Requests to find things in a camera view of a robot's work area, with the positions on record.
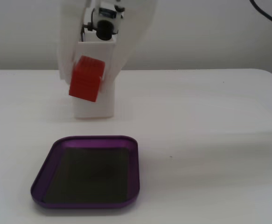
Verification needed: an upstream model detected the purple metal tray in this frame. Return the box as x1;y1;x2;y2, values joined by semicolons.
30;135;141;210

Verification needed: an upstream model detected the red rectangular block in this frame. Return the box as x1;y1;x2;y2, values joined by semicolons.
68;55;106;103

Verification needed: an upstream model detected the thick black cable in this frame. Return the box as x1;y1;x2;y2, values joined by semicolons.
249;0;272;32

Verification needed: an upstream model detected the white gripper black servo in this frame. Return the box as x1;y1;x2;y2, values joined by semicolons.
57;0;160;83

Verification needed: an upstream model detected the white plastic pen holder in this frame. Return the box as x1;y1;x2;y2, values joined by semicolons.
73;40;117;119

